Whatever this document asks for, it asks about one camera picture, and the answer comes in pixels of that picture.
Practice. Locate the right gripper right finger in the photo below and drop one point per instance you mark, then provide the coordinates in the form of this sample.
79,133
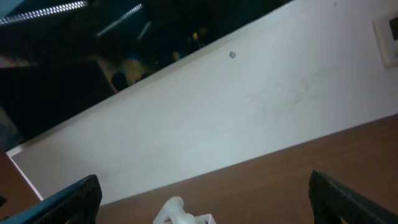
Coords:
333,202

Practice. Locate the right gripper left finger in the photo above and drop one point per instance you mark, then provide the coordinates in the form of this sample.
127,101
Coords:
77,203

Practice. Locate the white spray bottle blue base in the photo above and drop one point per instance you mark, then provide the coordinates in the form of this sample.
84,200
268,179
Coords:
173,211

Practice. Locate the white cardboard box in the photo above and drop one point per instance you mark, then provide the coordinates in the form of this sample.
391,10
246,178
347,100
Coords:
206,219

